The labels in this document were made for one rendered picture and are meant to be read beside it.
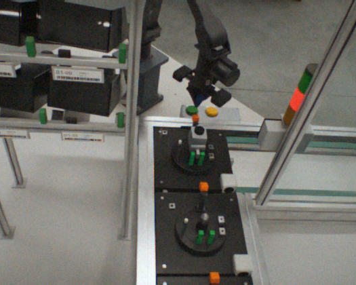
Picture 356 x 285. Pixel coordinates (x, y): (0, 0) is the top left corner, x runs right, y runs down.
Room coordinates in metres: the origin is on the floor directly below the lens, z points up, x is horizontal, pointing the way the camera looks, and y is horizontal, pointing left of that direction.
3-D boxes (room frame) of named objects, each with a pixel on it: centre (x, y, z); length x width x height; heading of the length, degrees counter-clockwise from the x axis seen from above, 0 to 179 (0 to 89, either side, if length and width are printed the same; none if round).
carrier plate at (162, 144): (0.80, -0.06, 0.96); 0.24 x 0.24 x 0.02; 11
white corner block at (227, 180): (0.72, -0.17, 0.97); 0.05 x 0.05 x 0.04; 11
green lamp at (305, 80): (0.72, -0.26, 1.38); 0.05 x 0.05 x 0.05
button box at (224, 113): (1.02, -0.10, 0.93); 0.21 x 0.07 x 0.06; 101
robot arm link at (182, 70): (0.93, -0.04, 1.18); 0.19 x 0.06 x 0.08; 58
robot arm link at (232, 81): (0.90, -0.07, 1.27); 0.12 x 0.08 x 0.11; 47
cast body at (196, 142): (0.79, -0.06, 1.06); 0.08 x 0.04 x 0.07; 11
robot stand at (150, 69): (1.14, 0.18, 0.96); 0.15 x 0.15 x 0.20; 56
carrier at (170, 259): (0.54, -0.10, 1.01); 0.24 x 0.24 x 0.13; 11
